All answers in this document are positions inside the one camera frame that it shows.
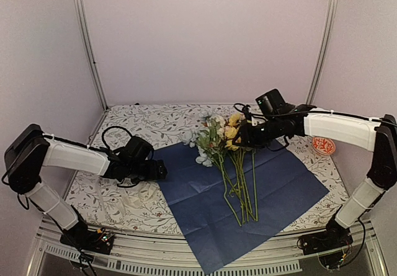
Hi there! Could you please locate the blue wrapping paper sheet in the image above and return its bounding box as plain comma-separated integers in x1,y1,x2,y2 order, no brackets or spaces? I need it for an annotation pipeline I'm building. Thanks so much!
154,141,329,274

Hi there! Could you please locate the front aluminium rail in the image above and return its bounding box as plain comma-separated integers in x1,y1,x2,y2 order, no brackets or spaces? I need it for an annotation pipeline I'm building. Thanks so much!
24,218,390,275

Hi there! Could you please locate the white pink flower stem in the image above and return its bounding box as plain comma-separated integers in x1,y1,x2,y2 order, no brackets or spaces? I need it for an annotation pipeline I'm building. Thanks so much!
200,114,259,226

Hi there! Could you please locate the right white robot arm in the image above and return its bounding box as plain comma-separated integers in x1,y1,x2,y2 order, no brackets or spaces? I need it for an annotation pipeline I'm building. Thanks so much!
233,89,396,249

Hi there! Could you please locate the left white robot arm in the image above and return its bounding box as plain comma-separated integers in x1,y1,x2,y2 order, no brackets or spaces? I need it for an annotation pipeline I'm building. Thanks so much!
1,124,167,247

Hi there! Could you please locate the floral patterned table mat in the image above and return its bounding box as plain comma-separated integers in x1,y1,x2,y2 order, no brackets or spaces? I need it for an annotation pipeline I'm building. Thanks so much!
66,104,348,236

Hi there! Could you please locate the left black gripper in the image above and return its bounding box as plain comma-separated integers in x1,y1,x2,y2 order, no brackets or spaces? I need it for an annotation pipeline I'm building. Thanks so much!
127,159,167,184

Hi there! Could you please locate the orange patterned bowl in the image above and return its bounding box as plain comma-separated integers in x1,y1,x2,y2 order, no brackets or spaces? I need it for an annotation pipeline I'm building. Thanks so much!
311,136,336,156

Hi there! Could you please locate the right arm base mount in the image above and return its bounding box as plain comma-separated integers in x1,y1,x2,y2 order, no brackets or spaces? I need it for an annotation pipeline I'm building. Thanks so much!
297,230,353,270

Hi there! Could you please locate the left black braided cable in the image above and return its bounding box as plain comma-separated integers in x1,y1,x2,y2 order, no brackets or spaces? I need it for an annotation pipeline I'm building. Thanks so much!
100,126,134,153

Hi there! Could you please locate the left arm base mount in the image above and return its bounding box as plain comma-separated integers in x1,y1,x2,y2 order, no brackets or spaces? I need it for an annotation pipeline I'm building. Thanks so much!
60,228,115,255

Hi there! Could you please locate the cream printed ribbon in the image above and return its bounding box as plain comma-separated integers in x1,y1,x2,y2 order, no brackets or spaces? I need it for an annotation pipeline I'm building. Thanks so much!
98,182,159,209

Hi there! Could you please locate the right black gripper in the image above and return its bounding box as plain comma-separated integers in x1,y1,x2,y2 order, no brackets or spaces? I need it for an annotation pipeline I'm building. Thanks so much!
233,116,283,149

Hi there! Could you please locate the left aluminium frame post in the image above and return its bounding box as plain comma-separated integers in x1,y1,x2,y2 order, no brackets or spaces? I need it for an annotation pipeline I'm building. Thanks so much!
73,0,108,110

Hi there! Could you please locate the blue hydrangea stem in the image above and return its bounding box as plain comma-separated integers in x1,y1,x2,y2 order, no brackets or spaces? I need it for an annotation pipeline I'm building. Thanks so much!
181,114,242,226

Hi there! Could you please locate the yellow flower stem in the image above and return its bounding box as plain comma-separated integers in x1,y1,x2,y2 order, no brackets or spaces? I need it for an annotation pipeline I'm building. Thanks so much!
224,114,251,225

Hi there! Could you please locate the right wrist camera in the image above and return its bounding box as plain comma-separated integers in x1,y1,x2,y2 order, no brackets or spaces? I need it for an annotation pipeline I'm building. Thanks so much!
242,112,258,127

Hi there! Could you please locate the right aluminium frame post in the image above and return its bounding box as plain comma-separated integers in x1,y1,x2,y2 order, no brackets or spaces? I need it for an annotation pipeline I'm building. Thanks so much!
306,0,339,105

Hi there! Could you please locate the aluminium frame post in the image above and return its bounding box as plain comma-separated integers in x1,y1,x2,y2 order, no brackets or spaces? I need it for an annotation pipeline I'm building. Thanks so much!
306,0,339,105
73,0,108,110

